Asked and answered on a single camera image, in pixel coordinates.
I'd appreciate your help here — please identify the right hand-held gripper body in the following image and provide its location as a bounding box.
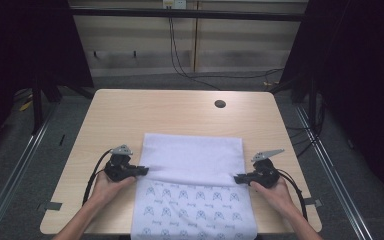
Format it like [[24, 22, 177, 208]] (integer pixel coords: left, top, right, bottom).
[[245, 148, 286, 189]]

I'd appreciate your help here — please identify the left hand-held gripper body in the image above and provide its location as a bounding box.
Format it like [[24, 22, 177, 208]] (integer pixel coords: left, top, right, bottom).
[[103, 143, 138, 183]]

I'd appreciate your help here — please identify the white printed towel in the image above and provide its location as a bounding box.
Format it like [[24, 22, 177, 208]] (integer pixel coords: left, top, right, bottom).
[[130, 132, 259, 240]]

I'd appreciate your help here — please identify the person's left hand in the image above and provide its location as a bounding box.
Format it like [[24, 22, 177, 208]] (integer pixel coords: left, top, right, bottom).
[[88, 171, 137, 210]]

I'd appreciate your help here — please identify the person's right hand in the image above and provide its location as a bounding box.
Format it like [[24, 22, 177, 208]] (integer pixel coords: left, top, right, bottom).
[[249, 177, 297, 219]]

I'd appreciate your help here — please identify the grey tape strip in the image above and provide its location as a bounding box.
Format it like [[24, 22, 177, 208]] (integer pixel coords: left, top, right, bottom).
[[302, 197, 324, 208], [37, 201, 63, 212]]

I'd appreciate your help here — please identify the black metal stand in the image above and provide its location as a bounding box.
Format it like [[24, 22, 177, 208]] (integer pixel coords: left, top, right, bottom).
[[31, 75, 45, 136]]

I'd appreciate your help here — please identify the dark curtain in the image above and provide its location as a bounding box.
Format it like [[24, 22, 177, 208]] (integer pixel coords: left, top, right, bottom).
[[278, 0, 384, 209], [0, 0, 95, 164]]

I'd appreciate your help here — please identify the black horizontal metal bar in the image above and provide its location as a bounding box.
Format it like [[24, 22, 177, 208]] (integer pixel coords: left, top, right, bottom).
[[69, 7, 309, 23]]

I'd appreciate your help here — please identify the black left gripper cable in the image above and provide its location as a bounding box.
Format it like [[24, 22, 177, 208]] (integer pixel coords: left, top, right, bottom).
[[81, 149, 114, 206]]

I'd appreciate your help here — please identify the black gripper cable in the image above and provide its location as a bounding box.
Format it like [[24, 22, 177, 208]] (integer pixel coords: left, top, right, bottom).
[[81, 149, 114, 206], [275, 167, 310, 222]]

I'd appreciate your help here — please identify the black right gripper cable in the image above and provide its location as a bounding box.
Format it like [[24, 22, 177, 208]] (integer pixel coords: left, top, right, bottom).
[[275, 167, 310, 222]]

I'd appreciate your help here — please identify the bundle of black floor cables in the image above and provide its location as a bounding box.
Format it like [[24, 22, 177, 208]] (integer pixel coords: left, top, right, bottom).
[[285, 123, 324, 159]]

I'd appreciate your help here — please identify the grey metal floor rail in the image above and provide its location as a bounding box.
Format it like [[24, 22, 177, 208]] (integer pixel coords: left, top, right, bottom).
[[293, 105, 375, 240], [0, 102, 60, 240]]

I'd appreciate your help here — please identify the long black hanging cable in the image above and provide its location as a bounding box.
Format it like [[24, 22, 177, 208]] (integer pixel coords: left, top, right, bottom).
[[167, 16, 285, 92]]

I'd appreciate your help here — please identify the white wall socket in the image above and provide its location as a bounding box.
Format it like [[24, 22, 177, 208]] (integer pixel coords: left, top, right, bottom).
[[162, 0, 188, 10]]

